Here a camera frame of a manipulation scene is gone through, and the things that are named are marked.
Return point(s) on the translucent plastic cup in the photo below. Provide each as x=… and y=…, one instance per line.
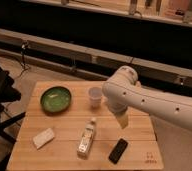
x=95, y=96

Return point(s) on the clear plastic bottle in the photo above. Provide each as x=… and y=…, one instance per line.
x=87, y=138

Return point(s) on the white sponge block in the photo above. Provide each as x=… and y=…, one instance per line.
x=43, y=137

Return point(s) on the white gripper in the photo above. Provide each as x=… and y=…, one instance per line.
x=122, y=119

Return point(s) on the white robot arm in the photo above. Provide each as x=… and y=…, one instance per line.
x=122, y=92

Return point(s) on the green ceramic bowl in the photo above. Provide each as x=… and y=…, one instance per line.
x=55, y=99

